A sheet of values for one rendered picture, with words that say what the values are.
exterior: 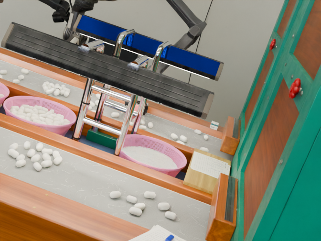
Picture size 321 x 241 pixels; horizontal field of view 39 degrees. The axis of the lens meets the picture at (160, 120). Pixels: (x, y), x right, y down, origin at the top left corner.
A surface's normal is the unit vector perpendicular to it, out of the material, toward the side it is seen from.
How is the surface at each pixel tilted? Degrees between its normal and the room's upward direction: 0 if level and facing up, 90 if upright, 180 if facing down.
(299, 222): 90
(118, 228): 0
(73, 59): 58
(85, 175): 0
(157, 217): 0
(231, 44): 90
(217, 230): 90
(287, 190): 90
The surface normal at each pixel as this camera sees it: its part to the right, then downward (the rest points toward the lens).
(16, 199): 0.30, -0.90
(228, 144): -0.18, 0.27
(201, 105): 0.00, -0.25
